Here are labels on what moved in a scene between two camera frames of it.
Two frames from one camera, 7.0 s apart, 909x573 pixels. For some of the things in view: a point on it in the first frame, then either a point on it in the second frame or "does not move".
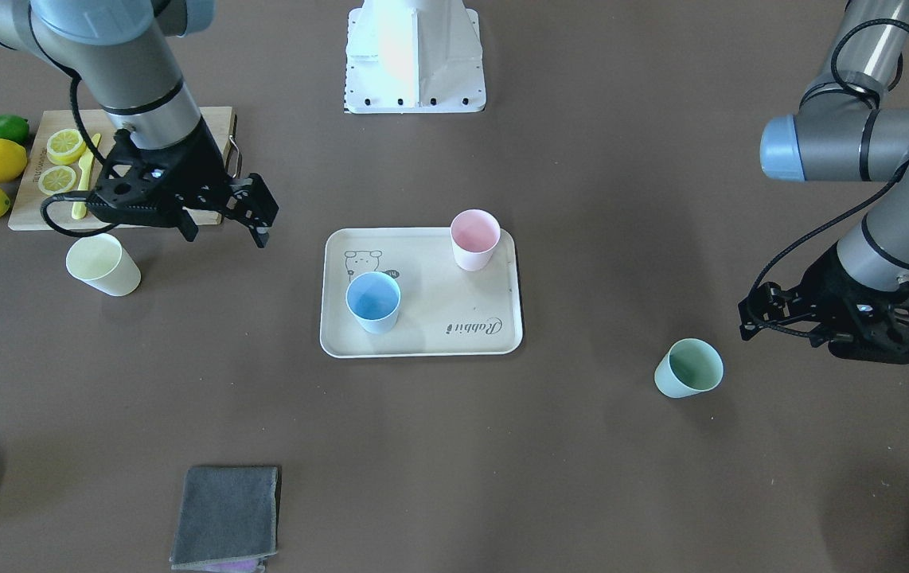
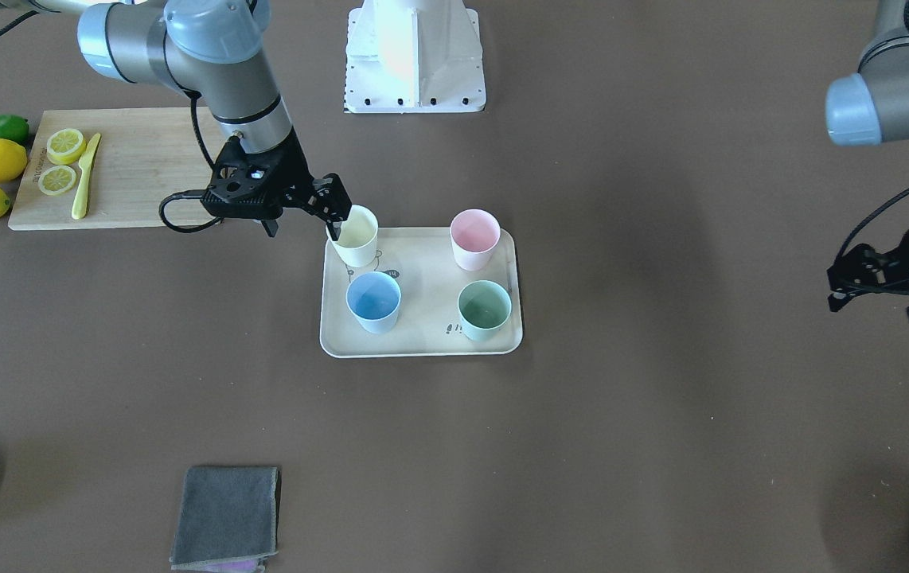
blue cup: [373, 298] does not move
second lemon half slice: [56, 179] does not move
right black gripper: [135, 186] to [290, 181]
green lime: [7, 126] does not move
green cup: [689, 366] to [484, 306]
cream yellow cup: [102, 261] to [356, 241]
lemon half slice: [64, 146] does not move
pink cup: [474, 233] does not move
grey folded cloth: [227, 519] does not move
